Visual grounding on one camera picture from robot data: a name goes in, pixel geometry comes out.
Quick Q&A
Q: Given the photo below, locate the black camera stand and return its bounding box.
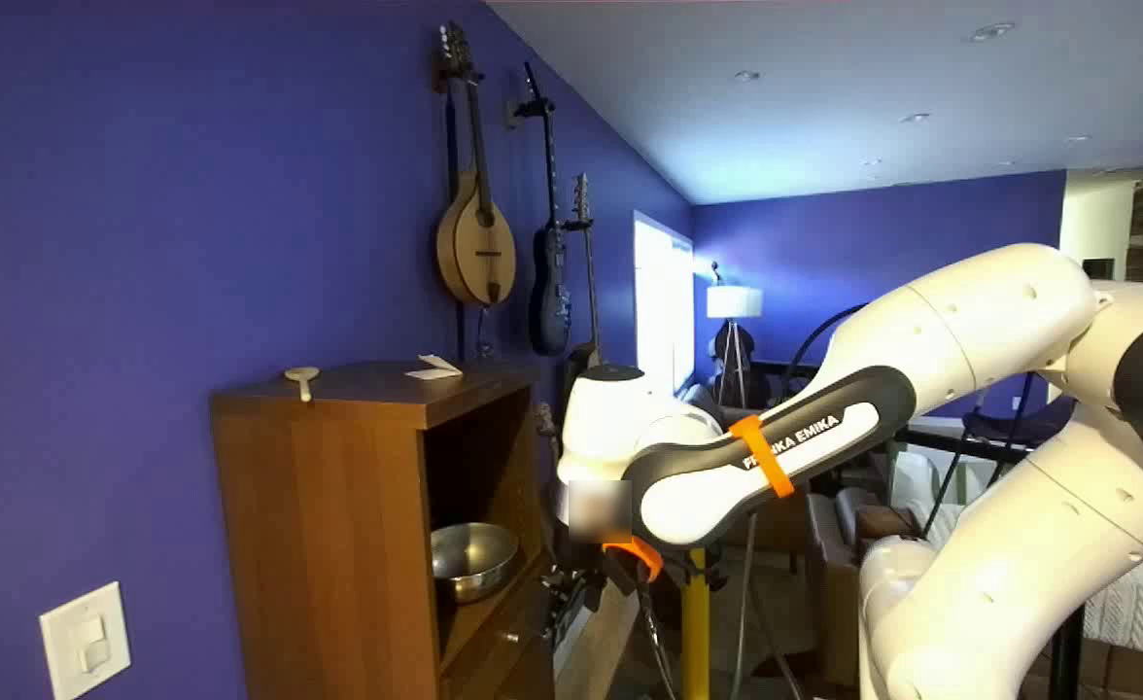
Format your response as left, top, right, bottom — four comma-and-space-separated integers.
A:
1048, 604, 1088, 700

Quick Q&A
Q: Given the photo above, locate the white window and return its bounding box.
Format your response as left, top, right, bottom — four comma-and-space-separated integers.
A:
630, 210, 698, 396

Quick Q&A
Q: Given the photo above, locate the small white flat object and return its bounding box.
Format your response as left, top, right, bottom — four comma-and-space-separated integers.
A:
405, 352, 466, 387

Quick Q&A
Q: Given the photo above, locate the bed with white blanket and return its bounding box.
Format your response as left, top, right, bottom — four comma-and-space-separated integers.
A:
1084, 533, 1143, 668

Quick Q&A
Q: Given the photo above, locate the brown wooden cabinet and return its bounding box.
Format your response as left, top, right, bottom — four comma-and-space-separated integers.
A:
208, 359, 562, 700

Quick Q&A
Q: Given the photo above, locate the silver metal bowl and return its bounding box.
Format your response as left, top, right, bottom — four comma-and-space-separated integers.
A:
429, 518, 521, 606

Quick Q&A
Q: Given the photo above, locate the yellow pole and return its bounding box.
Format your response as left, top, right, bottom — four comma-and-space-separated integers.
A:
675, 541, 716, 700

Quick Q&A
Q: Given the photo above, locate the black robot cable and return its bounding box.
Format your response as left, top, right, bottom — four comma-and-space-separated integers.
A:
785, 304, 867, 393

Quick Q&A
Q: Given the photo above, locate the white shade tripod lamp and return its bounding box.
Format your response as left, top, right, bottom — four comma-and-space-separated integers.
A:
705, 264, 764, 410

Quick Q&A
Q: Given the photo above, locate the white light switch plate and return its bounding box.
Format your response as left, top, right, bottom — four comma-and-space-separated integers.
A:
33, 581, 137, 700

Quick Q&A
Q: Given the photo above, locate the orange velcro strap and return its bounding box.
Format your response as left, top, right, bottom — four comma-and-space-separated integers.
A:
597, 533, 668, 582
727, 414, 797, 501

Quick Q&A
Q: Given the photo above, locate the small brown guitar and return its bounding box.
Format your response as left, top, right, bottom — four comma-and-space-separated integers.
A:
562, 170, 611, 374

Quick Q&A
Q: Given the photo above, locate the tan mandolin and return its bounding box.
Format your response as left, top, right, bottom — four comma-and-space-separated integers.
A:
430, 21, 521, 311

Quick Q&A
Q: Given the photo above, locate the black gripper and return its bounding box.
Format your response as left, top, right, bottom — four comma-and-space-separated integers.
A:
544, 520, 630, 620

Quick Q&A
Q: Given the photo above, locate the black electric guitar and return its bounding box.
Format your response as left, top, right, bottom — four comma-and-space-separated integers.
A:
508, 59, 578, 359

